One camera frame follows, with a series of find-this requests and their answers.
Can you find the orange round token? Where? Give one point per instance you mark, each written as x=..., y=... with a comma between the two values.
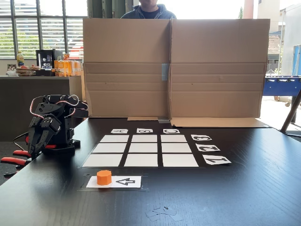
x=104, y=177

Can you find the white nine-square grid sheet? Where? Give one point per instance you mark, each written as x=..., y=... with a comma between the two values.
x=142, y=147

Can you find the dark counter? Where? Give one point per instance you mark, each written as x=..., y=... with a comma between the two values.
x=18, y=106

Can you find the orange juice carton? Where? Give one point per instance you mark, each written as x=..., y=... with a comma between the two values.
x=59, y=68
x=78, y=67
x=69, y=67

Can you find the tray of food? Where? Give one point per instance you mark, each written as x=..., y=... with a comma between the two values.
x=27, y=70

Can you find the black mini fridge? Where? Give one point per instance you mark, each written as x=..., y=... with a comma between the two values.
x=44, y=58

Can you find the orange snack bag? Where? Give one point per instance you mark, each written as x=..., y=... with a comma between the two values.
x=66, y=57

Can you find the yellow bottle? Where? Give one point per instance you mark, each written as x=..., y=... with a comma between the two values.
x=20, y=60

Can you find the paper sheet letter A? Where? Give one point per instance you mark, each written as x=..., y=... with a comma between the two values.
x=119, y=131

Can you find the white arrow paper sheet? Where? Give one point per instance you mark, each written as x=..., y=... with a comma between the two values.
x=127, y=181

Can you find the grey tape strip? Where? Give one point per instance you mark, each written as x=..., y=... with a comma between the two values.
x=164, y=120
x=165, y=71

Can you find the paper sheet letter C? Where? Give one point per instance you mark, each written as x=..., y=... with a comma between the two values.
x=171, y=131

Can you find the person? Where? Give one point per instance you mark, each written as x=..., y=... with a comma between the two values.
x=148, y=13

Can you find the clear tape scraps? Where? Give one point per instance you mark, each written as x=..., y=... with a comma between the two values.
x=164, y=212

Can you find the paper sheet number 3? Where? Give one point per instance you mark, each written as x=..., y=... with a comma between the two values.
x=201, y=137

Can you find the paper sheet number 2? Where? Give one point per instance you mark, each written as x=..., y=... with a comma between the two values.
x=208, y=147

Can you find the paper sheet number 1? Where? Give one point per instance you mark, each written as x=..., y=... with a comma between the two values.
x=216, y=160

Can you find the blue foosball table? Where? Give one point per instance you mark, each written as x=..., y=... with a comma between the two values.
x=282, y=86

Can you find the grey metal leg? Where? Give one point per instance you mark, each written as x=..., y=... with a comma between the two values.
x=290, y=115

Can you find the brown cardboard box wall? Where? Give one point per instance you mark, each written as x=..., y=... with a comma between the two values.
x=211, y=47

